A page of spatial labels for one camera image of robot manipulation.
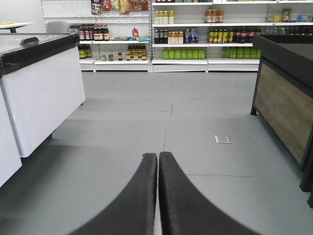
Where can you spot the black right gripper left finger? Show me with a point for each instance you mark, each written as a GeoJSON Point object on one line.
{"type": "Point", "coordinates": [132, 212]}

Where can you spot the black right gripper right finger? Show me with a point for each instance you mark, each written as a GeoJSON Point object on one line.
{"type": "Point", "coordinates": [183, 208]}

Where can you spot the metal floor socket plate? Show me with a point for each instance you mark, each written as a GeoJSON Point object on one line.
{"type": "Point", "coordinates": [222, 139]}

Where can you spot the dark wooden display stand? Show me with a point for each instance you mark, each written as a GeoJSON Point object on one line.
{"type": "Point", "coordinates": [283, 96]}

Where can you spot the white chest freezer far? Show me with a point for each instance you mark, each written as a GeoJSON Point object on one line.
{"type": "Point", "coordinates": [41, 82]}

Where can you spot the white supermarket shelf unit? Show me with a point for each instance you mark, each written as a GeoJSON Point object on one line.
{"type": "Point", "coordinates": [179, 35]}

